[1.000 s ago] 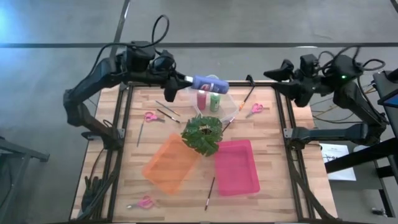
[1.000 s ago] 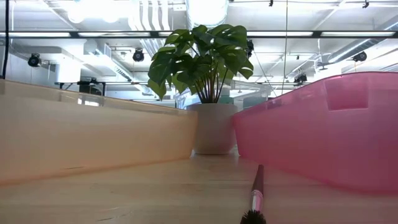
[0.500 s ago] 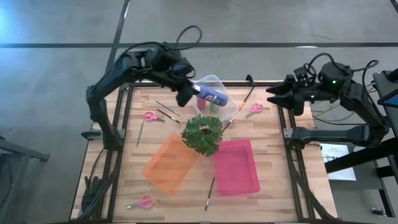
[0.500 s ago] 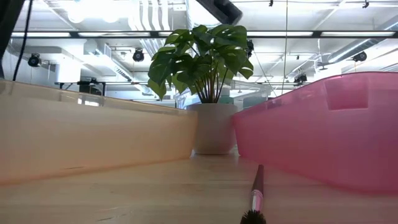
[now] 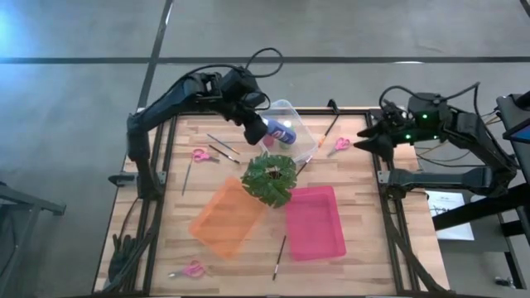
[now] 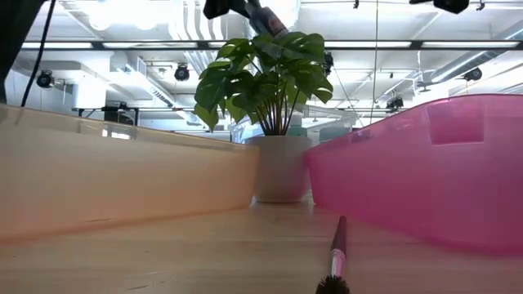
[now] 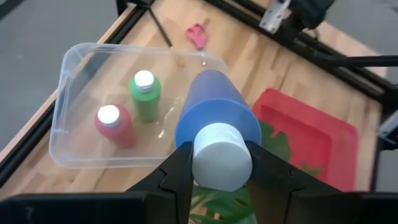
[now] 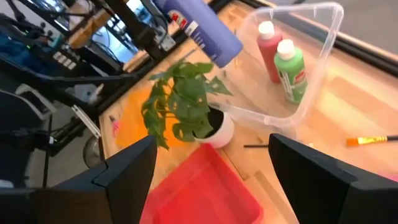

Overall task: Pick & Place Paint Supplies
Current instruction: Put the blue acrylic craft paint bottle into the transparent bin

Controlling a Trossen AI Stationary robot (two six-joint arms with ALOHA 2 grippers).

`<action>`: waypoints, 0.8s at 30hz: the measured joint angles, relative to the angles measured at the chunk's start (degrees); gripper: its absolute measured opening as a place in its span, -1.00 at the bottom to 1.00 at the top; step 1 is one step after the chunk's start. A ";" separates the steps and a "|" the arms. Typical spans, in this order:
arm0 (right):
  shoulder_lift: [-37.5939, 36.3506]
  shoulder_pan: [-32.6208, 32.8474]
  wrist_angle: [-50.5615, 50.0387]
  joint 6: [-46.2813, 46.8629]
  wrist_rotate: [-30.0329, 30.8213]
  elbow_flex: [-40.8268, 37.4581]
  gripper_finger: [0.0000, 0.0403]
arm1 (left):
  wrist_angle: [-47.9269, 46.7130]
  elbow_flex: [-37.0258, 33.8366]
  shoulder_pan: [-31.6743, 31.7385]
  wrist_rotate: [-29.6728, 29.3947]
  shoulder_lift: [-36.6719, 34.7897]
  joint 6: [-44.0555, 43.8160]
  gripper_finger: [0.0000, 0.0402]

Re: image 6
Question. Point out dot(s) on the orange translucent plastic bin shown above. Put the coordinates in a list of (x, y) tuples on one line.
[(122, 183)]

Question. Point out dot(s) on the pink translucent plastic bin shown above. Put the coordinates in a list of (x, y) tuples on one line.
[(408, 183)]

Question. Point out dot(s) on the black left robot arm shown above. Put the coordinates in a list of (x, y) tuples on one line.
[(16, 32)]

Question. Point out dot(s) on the black overhead beam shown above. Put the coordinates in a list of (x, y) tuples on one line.
[(367, 48)]

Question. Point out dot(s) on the white plant pot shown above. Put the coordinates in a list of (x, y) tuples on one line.
[(280, 171)]

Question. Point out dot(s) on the red paint bottle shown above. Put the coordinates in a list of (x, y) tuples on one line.
[(267, 20)]

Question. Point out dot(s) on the black ceiling spotlight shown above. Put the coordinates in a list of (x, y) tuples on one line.
[(182, 73), (329, 61), (395, 104), (473, 74), (45, 79)]

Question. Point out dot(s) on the green artificial monstera plant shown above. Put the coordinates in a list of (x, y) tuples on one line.
[(261, 81)]

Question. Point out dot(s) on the thin metal hanging rod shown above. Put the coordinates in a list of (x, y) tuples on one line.
[(375, 73)]

